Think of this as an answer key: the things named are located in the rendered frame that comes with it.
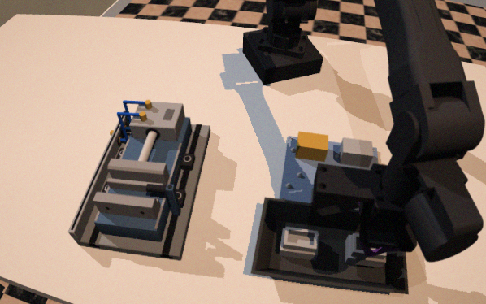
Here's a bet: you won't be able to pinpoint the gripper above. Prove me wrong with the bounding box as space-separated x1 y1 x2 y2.
359 178 417 256

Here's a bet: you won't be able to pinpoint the brass-yellow block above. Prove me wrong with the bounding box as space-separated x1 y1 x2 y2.
295 132 328 162

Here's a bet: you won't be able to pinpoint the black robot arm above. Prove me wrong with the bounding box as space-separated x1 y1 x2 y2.
257 0 485 263

